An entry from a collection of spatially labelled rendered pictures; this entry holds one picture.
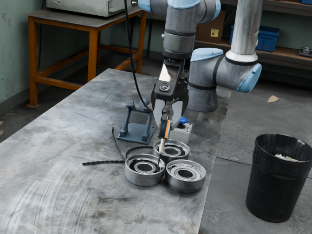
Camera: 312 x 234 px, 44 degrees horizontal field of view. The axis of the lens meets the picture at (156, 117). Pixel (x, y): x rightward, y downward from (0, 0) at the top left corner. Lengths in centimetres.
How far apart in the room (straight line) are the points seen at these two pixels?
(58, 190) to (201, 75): 74
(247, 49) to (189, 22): 50
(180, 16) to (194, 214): 46
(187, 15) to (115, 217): 49
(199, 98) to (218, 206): 103
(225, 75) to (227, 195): 121
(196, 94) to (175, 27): 60
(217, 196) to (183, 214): 154
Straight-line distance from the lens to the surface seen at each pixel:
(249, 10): 135
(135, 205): 93
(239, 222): 230
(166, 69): 94
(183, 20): 92
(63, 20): 309
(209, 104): 152
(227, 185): 260
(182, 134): 121
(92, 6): 323
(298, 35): 499
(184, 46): 93
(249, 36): 138
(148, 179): 98
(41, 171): 104
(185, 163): 106
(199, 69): 146
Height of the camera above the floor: 136
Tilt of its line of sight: 24 degrees down
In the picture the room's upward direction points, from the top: 7 degrees clockwise
